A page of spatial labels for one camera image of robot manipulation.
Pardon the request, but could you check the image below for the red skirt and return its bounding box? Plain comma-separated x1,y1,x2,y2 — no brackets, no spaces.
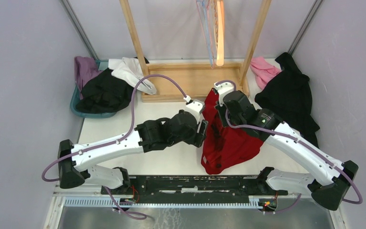
201,90,263,175

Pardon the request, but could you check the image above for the wooden hanger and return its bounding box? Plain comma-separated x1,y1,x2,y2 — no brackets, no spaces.
214,0,224,67

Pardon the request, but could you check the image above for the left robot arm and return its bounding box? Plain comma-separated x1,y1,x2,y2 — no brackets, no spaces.
58,110,208,194

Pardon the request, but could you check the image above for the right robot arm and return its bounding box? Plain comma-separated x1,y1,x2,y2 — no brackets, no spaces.
215,89,362,211

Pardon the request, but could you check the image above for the pink garment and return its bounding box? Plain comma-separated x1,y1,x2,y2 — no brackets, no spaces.
249,56,282,90

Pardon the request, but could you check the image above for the wooden clothes rack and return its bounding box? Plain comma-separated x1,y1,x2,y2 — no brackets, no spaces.
120,0,271,99

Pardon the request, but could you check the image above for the black garment on right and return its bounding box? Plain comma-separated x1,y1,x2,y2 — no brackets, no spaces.
255,52,320,147

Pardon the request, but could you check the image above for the white garment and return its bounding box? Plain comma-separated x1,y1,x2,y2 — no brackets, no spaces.
108,57,157,95

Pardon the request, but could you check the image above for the black garment in basket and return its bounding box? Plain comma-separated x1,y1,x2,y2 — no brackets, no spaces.
76,67,134,114

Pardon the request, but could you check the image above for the teal laundry basket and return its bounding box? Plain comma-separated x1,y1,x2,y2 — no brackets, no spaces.
70,60,116,119

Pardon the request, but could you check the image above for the purple garment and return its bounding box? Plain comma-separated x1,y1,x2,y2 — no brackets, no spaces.
74,56,102,99

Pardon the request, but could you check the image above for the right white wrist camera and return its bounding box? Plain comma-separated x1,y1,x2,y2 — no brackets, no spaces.
214,80,236,106

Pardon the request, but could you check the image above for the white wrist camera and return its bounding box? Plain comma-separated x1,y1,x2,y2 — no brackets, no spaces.
214,80,236,106
184,96,205,123

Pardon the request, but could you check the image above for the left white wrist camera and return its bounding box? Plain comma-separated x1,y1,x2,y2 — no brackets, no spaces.
184,96,205,123

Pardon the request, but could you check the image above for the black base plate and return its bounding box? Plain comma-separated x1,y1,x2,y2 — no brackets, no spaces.
110,175,288,204

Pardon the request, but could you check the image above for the aluminium frame rail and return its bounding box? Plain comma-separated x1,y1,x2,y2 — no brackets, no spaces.
53,176,340,209

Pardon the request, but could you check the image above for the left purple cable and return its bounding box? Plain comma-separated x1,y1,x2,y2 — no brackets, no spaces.
41,74,191,220

